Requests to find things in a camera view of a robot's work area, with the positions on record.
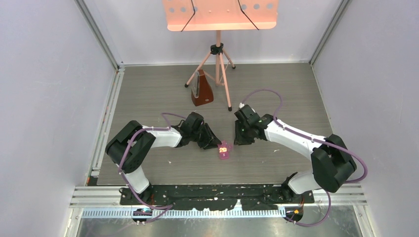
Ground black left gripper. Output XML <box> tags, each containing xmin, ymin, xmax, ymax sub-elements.
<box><xmin>190</xmin><ymin>123</ymin><xmax>221</xmax><ymax>150</ymax></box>

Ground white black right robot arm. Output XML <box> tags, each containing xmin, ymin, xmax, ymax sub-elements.
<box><xmin>234</xmin><ymin>105</ymin><xmax>357</xmax><ymax>203</ymax></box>

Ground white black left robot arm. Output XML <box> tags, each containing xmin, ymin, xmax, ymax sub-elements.
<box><xmin>105</xmin><ymin>112</ymin><xmax>222</xmax><ymax>205</ymax></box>

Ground brown wooden metronome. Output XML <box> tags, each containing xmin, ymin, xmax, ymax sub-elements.
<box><xmin>191</xmin><ymin>69</ymin><xmax>214</xmax><ymax>107</ymax></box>

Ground pink music stand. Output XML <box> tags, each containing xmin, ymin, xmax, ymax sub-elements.
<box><xmin>162</xmin><ymin>0</ymin><xmax>279</xmax><ymax>111</ymax></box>

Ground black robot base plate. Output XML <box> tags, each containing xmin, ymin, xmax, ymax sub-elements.
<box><xmin>119</xmin><ymin>184</ymin><xmax>314</xmax><ymax>211</ymax></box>

